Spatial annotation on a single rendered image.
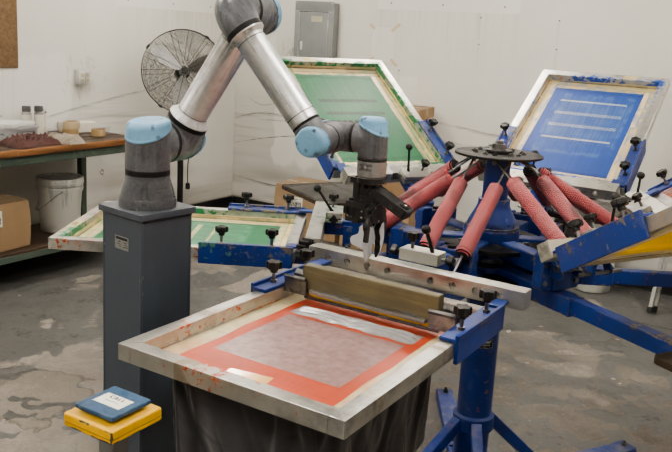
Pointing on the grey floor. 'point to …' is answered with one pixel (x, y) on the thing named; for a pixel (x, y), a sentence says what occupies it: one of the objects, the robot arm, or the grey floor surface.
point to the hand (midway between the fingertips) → (373, 254)
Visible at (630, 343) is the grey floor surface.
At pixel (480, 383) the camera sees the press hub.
